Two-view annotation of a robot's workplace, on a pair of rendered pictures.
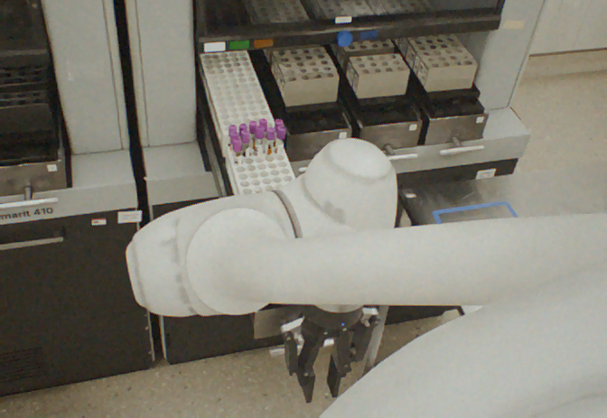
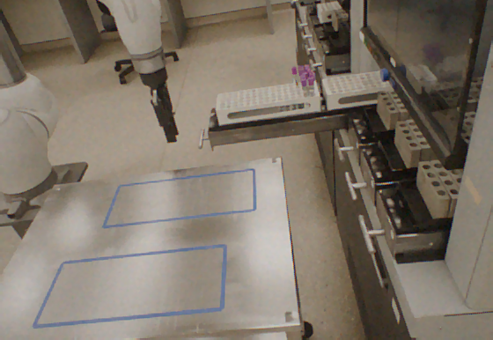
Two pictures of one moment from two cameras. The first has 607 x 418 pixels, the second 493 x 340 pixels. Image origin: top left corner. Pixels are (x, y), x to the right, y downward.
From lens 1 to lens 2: 154 cm
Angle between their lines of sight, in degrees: 81
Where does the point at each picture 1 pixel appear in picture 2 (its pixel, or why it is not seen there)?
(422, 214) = (253, 163)
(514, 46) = (472, 223)
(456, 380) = not seen: outside the picture
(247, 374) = (342, 277)
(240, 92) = (370, 82)
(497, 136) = (401, 277)
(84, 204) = not seen: hidden behind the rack
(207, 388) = (333, 255)
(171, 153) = not seen: hidden behind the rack
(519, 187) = (270, 223)
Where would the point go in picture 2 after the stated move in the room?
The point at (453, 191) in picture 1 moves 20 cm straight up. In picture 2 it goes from (273, 182) to (261, 107)
